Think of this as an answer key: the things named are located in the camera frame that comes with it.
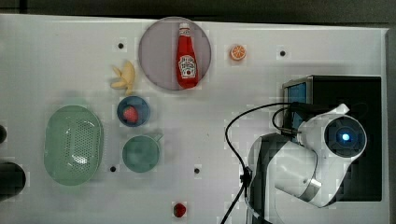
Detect red ketchup bottle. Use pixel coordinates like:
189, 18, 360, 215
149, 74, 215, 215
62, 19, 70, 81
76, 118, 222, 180
176, 22, 199, 89

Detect strawberry toy in bowl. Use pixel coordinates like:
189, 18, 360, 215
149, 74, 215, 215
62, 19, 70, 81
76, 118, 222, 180
122, 106, 138, 123

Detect green oval colander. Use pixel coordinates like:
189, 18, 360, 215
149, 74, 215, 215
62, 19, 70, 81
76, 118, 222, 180
44, 105, 104, 186

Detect orange slice toy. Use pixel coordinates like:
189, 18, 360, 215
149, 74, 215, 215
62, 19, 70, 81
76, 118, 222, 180
230, 45, 247, 61

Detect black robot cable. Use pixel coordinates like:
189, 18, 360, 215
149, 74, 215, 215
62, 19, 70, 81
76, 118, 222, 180
219, 102, 300, 224

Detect black cylinder upper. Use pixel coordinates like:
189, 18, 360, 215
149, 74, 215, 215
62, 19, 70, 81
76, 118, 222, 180
0, 125, 7, 144

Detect grey round plate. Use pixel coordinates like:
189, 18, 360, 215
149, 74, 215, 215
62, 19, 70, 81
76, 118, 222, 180
138, 17, 211, 91

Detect red strawberry toy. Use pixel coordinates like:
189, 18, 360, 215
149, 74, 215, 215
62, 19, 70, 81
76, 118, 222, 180
174, 203, 187, 217

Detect green cup with handle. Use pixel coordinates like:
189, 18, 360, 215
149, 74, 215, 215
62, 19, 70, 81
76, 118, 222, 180
122, 133, 163, 173

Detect silver black toaster oven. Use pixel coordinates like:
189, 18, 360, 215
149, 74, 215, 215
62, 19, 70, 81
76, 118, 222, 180
282, 76, 383, 202

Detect small blue bowl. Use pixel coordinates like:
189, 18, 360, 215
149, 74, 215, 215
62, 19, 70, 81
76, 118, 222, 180
117, 96, 150, 127

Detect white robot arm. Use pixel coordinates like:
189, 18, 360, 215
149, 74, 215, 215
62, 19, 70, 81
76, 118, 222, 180
245, 104, 368, 224

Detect black cylinder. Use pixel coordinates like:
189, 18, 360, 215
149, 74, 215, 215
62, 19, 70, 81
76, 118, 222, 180
0, 162, 26, 201
0, 125, 7, 144

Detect black cylinder lower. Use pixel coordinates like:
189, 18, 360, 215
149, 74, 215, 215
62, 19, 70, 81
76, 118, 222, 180
0, 162, 26, 201

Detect yellow banana peel toy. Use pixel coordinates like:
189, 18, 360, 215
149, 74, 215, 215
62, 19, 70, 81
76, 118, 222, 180
110, 61, 135, 96

